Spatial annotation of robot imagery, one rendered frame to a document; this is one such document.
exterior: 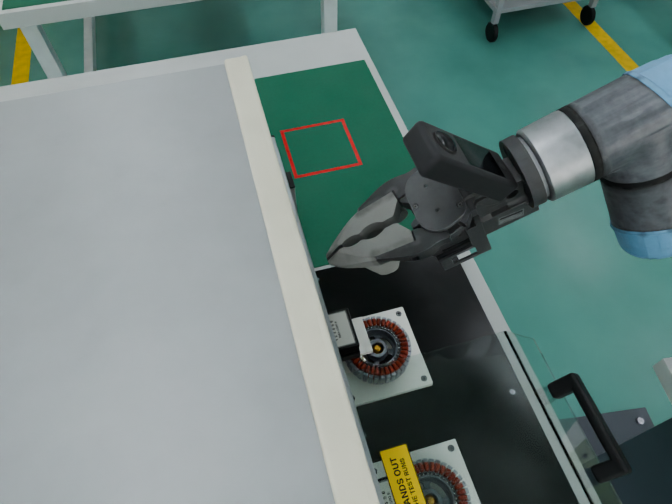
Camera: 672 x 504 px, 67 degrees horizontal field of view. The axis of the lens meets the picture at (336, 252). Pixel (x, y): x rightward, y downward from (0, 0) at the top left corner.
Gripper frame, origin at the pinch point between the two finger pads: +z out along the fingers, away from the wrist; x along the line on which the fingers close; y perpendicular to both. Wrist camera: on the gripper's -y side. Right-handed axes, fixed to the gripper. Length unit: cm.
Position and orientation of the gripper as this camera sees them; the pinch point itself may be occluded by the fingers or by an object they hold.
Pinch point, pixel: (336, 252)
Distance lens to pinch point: 50.9
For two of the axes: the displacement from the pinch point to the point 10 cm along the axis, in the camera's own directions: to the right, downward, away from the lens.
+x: -2.7, -8.0, 5.4
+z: -8.7, 4.4, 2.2
